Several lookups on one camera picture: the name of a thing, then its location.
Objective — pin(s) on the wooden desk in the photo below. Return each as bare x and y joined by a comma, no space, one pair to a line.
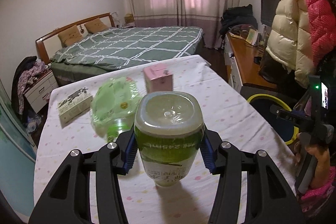
246,61

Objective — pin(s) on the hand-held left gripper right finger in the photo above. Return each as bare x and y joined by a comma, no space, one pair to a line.
207,153

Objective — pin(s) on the crumpled plastic bags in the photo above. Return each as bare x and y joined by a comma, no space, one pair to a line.
34,123

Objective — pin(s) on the brown tissue box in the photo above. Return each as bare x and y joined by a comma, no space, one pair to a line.
129,19

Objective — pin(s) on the small white cap bottle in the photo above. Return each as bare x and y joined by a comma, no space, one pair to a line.
168,150

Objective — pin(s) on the wooden bed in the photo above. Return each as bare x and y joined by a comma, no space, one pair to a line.
52,40

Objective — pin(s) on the pink quilted jacket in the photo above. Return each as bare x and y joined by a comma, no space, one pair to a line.
317,3

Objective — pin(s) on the cream puffer jacket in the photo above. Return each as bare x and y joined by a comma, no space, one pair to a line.
286,29

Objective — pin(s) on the dark clothes pile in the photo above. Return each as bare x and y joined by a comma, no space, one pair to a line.
237,19

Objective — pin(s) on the pale green floral tea box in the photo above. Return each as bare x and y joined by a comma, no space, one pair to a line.
76,106

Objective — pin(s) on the yellow rim trash bin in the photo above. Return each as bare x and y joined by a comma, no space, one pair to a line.
265,119

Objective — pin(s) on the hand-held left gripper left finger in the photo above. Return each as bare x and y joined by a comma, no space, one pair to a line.
130,153

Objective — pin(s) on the white nightstand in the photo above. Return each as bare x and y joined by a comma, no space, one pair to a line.
39,90

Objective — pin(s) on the pink drink carton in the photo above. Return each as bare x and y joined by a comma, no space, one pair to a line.
157,79

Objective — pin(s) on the person's right hand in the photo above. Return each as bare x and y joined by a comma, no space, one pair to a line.
323,163

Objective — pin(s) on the brown pillow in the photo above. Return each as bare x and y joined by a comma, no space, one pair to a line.
95,26
69,35

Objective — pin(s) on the green desk card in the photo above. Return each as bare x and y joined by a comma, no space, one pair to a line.
252,37

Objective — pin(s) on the green checked duvet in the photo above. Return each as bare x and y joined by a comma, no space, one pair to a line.
131,45

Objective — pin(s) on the black television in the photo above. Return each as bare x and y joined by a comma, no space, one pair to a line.
270,3

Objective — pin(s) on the bedside lamp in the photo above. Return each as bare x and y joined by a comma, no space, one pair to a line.
116,19

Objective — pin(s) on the pile of clothes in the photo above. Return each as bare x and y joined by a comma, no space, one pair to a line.
29,71

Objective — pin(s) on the glass sliding wardrobe door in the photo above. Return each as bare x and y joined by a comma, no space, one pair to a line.
15,174

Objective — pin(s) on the green plastic bag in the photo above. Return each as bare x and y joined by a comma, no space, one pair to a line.
113,100

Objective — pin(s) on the clear bottle green label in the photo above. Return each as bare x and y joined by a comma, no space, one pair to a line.
116,129

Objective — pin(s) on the black garment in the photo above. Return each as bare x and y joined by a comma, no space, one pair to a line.
275,69

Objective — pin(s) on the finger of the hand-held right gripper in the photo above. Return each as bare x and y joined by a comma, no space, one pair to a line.
283,113

